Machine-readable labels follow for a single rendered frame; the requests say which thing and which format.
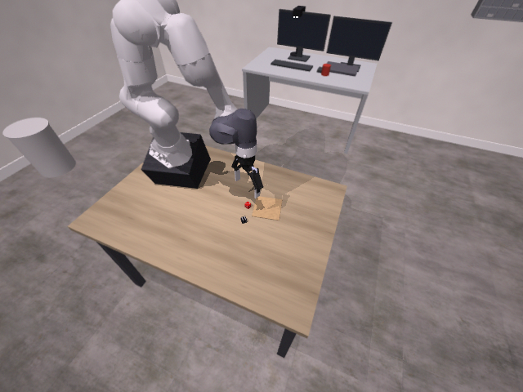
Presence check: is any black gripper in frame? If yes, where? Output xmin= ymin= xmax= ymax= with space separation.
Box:
xmin=232 ymin=155 xmax=263 ymax=198

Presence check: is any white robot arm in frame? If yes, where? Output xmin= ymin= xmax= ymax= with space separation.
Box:
xmin=110 ymin=0 xmax=257 ymax=169

